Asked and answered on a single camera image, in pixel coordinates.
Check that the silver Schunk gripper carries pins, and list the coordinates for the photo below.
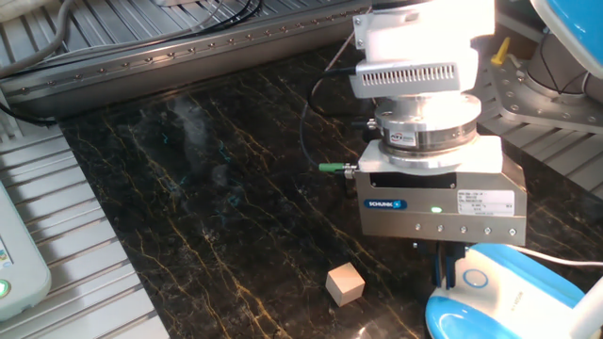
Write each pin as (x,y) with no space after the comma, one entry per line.
(424,216)

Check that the blue white desk lamp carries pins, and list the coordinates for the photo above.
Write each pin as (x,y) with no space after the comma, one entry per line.
(494,301)

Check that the small wooden cube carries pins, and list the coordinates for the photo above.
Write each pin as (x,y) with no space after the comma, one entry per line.
(345,285)

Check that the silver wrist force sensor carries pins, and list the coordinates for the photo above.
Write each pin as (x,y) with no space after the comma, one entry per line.
(424,127)

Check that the yellow plastic clip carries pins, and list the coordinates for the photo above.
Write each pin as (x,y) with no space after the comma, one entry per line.
(500,56)

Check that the black marble pattern mat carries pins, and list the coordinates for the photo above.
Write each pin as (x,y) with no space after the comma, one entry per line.
(235,188)

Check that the white teach pendant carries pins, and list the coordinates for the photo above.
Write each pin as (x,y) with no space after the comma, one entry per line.
(23,273)

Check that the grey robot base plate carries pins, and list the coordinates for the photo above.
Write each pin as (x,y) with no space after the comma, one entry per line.
(542,108)

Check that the grey aluminium rail with screws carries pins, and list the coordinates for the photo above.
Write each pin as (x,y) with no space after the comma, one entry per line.
(141,70)

